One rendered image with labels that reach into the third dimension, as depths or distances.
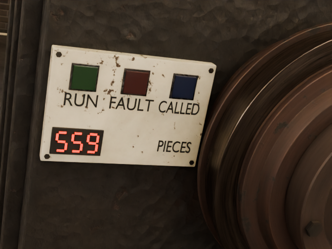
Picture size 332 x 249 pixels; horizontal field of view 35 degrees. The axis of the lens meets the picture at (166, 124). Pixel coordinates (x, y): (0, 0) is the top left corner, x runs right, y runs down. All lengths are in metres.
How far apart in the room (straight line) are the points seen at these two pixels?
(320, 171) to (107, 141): 0.33
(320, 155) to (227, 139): 0.13
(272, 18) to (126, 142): 0.31
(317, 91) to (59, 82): 0.37
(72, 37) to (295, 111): 0.34
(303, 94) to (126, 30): 0.28
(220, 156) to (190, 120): 0.13
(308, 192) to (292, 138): 0.08
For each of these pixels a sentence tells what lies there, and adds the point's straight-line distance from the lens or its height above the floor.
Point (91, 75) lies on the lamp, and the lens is 0.80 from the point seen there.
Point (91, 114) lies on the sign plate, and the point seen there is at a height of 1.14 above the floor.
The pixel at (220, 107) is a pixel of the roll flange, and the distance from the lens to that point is 0.81.
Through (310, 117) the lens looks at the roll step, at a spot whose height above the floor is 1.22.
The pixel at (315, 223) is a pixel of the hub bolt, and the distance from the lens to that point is 0.78.
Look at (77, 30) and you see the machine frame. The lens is 0.81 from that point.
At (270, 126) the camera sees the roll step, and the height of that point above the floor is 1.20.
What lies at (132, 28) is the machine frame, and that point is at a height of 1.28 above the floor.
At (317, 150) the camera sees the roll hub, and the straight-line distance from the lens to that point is 0.76.
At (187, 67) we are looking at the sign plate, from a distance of 0.85.
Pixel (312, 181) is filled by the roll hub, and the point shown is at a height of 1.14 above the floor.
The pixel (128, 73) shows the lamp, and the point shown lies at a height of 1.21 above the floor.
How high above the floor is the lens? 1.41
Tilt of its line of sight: 19 degrees down
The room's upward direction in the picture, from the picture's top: 11 degrees clockwise
